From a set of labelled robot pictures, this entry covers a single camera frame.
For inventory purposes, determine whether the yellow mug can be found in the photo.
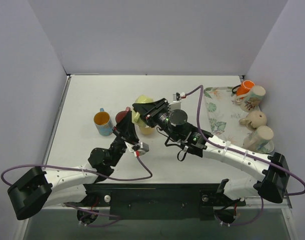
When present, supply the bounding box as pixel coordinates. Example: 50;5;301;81
138;124;155;136

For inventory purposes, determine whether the pink ghost mug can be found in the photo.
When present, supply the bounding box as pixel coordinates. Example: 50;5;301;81
115;107;132;130

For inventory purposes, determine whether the light green mug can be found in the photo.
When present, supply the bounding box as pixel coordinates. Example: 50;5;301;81
131;94;154;128

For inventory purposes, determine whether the blue butterfly mug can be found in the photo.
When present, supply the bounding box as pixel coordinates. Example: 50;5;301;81
93;108;113;137

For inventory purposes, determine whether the cream floral mug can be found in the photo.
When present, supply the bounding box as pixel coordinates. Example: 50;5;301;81
242;125;274;153

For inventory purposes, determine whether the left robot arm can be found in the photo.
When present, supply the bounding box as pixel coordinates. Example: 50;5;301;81
7;110;139;220

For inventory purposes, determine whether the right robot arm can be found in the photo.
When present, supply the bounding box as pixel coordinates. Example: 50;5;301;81
132;98;290;205

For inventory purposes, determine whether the orange mug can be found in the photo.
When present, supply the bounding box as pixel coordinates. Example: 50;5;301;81
231;80;255;96

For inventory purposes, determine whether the white coral pattern mug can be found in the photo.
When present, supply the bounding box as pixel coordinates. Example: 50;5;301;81
234;85;266;113

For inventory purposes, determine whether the beige round mug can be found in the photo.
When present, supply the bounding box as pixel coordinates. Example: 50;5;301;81
239;110;268;131

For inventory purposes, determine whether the floral serving tray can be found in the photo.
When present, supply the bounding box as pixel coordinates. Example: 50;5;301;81
203;86;260;148

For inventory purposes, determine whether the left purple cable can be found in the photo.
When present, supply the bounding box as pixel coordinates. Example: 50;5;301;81
1;153;153;228

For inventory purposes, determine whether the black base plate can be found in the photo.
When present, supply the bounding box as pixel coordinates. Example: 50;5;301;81
71;183;235;221

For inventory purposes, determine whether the aluminium rail frame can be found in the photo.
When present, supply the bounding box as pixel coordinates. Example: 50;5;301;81
22;192;293;211

